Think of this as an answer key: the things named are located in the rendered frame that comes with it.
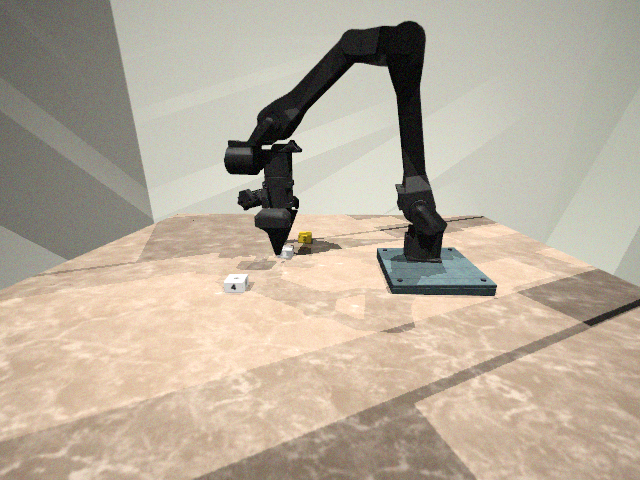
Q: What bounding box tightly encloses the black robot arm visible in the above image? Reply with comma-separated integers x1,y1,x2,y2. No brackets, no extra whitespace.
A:
224,21,447,263

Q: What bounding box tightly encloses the yellow block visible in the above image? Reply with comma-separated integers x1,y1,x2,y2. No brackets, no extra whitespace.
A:
298,232,312,243

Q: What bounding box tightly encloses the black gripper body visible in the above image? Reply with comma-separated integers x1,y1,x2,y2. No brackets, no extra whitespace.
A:
254,176,299,228

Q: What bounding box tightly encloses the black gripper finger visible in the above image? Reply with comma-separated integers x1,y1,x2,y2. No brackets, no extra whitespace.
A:
259,223,291,255
285,210,298,242

